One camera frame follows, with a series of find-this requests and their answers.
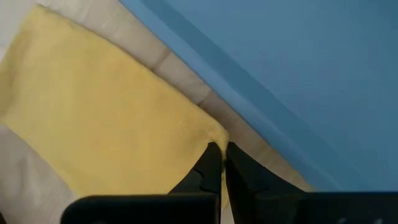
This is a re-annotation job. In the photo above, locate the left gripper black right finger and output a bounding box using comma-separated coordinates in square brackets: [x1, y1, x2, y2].
[225, 142, 398, 224]

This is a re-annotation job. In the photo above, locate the yellow cloth napkin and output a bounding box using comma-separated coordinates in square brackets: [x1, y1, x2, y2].
[0, 5, 230, 208]

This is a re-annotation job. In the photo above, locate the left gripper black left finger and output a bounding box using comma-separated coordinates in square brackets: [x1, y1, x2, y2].
[60, 142, 223, 224]

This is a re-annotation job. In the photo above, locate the blue plastic tray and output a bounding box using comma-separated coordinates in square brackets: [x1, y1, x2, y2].
[119, 0, 398, 192]

